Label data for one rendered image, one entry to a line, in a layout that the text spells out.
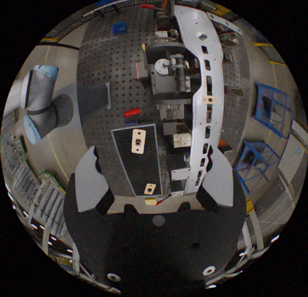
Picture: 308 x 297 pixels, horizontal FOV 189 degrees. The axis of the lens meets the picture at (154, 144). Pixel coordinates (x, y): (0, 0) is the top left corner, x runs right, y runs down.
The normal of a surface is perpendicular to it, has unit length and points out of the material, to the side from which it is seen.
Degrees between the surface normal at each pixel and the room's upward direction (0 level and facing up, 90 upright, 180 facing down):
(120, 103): 0
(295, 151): 90
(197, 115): 0
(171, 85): 0
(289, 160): 90
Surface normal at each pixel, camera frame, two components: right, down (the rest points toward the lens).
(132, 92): 0.02, 0.51
